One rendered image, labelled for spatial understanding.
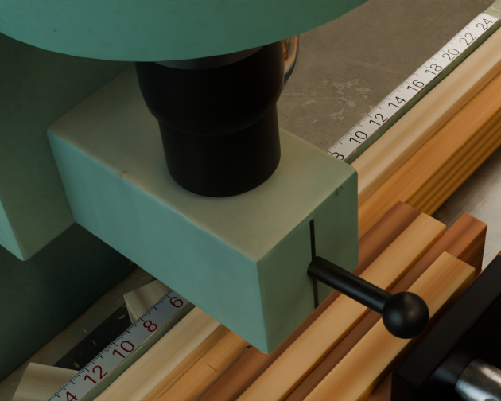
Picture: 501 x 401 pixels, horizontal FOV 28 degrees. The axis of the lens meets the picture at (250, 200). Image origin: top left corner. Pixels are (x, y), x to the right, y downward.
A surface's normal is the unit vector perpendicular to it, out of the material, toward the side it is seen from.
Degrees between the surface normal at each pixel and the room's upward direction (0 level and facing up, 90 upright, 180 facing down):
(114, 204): 90
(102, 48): 90
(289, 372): 0
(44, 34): 90
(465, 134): 0
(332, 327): 0
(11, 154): 90
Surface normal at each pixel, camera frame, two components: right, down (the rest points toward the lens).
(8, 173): 0.74, 0.44
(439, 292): -0.08, -0.68
